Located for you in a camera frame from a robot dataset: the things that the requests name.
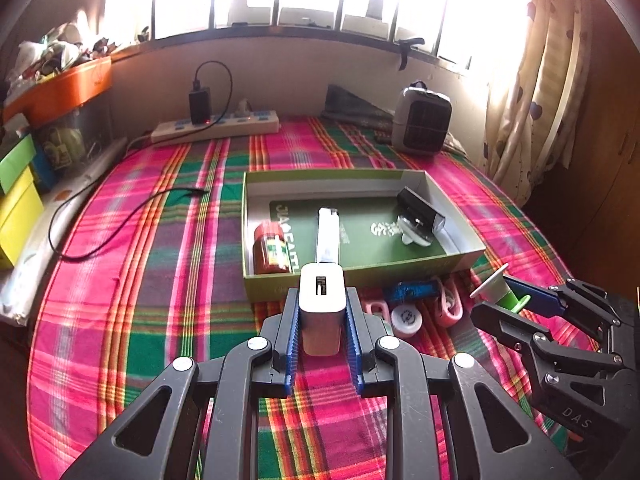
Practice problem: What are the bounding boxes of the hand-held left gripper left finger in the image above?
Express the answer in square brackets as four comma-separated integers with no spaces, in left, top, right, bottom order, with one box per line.
[60,285,302,480]

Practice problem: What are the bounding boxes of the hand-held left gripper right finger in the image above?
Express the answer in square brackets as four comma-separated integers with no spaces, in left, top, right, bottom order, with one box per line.
[344,286,583,480]

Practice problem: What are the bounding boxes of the white round gadget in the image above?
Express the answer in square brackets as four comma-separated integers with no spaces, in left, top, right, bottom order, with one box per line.
[390,305,422,337]

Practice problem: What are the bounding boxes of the thin black cable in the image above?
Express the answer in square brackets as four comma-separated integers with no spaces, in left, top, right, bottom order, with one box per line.
[48,187,212,261]

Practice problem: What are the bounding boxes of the white power strip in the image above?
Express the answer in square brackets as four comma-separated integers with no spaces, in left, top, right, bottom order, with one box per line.
[150,109,281,147]

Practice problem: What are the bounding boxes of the yellow box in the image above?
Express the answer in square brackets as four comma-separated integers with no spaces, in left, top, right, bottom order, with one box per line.
[0,167,47,270]

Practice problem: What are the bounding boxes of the black bike light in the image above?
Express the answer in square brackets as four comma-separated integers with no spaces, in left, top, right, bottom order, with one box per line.
[397,186,447,241]

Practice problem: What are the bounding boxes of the clear plastic storage box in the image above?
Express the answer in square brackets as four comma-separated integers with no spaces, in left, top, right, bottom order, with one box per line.
[35,95,116,176]

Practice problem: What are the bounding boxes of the pink green plaid blanket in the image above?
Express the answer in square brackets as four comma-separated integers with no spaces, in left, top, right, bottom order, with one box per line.
[27,115,621,480]

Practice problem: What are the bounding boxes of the black looped adapter cable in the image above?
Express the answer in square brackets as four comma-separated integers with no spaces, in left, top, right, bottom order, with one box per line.
[192,60,235,128]

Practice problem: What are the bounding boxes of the pile of assorted packets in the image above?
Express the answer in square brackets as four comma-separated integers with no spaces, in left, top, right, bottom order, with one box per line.
[5,22,123,86]

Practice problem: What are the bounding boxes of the orange bin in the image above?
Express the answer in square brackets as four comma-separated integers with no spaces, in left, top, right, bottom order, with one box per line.
[2,56,113,126]

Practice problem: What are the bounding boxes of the cream patterned curtain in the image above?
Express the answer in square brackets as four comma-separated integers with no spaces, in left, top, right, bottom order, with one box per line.
[482,0,608,208]

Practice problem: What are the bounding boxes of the green cardboard box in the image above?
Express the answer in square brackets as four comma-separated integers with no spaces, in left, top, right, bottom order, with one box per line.
[241,169,487,302]

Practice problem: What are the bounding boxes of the red jar with green label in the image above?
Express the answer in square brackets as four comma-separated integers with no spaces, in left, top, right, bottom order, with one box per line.
[252,222,296,275]

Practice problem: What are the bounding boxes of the black power adapter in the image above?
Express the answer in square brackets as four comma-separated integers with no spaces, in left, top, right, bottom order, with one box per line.
[187,87,213,126]

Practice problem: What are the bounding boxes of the black strap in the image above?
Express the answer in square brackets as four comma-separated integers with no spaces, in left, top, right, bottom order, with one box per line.
[395,37,427,72]

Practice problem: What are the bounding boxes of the brown wooden wardrobe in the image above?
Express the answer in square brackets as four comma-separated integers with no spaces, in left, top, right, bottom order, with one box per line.
[520,0,640,306]

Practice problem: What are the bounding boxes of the floral cloth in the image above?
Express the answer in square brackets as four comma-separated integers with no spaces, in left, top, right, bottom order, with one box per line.
[440,130,473,160]

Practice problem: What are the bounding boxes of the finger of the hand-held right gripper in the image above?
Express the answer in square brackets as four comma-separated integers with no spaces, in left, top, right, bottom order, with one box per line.
[504,275,626,346]
[471,300,626,386]

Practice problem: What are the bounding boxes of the grey space heater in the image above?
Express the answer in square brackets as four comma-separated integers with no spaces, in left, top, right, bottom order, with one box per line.
[391,81,453,157]

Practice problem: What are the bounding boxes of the blue box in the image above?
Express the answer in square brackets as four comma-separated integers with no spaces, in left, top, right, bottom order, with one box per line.
[30,147,57,195]

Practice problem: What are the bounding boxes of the white charger block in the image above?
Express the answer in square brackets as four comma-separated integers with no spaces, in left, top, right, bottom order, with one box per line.
[298,261,347,357]

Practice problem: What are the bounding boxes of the green and white spool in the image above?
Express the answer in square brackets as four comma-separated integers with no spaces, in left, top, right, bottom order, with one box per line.
[470,262,528,313]

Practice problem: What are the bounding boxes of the white slim lighter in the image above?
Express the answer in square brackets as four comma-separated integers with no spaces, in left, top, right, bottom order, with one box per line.
[315,207,343,266]

